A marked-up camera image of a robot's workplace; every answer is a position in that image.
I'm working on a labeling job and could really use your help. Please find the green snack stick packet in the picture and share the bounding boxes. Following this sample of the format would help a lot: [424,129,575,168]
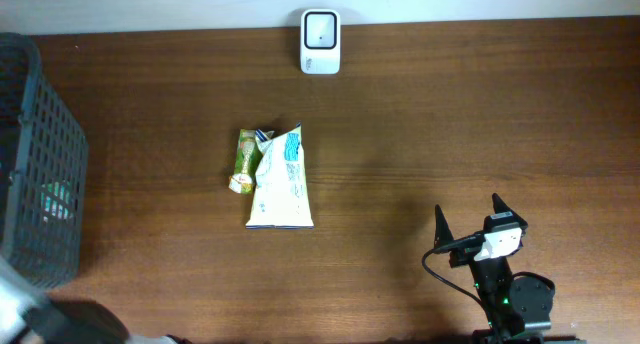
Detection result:
[229,129,274,194]

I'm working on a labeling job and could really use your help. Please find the white barcode scanner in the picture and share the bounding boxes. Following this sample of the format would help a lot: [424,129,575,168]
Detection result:
[300,9,341,75]

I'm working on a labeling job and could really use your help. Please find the dark grey plastic basket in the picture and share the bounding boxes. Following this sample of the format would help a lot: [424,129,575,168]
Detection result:
[1,33,89,289]

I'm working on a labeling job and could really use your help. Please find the cream snack bag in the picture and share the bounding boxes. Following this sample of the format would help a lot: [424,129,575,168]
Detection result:
[245,123,314,229]

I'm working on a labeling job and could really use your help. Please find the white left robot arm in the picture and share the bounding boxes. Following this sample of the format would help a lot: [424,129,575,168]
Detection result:
[1,260,184,344]

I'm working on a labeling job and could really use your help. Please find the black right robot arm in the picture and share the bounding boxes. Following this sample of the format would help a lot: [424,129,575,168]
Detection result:
[421,193,555,343]

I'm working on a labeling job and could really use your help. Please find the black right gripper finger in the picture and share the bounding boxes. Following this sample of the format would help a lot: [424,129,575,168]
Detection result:
[434,205,454,246]
[491,193,528,228]

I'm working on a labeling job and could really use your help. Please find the teal tissue pack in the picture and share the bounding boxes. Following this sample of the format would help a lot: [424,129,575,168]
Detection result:
[41,182,73,221]

